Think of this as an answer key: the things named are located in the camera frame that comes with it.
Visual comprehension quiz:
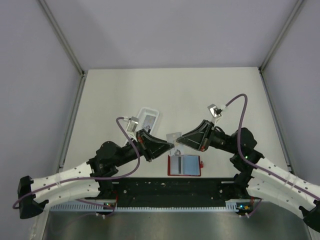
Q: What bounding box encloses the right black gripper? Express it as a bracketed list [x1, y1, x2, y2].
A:
[177, 119, 238, 154]

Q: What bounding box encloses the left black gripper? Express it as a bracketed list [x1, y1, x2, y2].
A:
[114, 129, 175, 168]

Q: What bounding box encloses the red leather card holder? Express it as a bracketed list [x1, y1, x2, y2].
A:
[167, 155, 204, 177]

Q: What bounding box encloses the silver magnetic stripe card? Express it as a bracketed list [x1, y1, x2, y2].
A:
[169, 155, 182, 175]

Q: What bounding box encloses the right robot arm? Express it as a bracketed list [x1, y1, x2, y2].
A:
[177, 120, 320, 232]

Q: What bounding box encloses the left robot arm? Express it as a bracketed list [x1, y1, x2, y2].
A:
[13, 129, 174, 220]

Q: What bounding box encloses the middle card in basket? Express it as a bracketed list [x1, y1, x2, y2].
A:
[144, 125, 152, 134]

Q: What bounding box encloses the white plastic basket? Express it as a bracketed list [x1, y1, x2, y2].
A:
[125, 107, 160, 140]

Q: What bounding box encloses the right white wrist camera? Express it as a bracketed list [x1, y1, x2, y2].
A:
[207, 104, 226, 126]

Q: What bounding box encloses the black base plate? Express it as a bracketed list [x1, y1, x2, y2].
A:
[84, 176, 265, 208]

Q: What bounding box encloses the white slotted cable duct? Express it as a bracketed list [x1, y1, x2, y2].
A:
[50, 200, 254, 213]

